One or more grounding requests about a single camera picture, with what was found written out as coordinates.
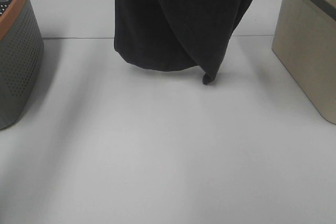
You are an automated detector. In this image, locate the grey perforated basket orange rim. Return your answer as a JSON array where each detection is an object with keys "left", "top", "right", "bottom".
[{"left": 1, "top": 0, "right": 44, "bottom": 129}]

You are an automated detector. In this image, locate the beige bin grey rim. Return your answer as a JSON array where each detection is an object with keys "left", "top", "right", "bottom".
[{"left": 272, "top": 0, "right": 335, "bottom": 123}]

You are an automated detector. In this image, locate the dark navy towel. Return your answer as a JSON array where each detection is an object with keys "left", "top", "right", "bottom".
[{"left": 114, "top": 0, "right": 253, "bottom": 85}]

